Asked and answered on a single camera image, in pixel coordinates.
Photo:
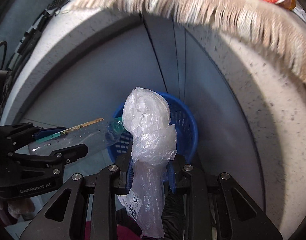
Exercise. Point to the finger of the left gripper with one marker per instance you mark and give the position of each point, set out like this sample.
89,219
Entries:
48,133
61,156

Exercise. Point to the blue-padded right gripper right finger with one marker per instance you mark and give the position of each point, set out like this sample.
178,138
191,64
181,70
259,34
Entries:
189,181

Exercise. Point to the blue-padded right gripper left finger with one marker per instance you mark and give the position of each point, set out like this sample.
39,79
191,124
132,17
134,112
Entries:
110,181

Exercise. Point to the clear plastic bottle green cap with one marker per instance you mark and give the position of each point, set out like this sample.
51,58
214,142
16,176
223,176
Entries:
96,135

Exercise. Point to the white plastic bag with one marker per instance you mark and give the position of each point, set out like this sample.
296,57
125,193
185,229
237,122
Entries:
146,116

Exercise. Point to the blue plastic trash basket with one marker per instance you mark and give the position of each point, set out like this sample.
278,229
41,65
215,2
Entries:
187,137

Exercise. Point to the plaid beige table cloth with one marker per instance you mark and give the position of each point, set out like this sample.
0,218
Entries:
276,32

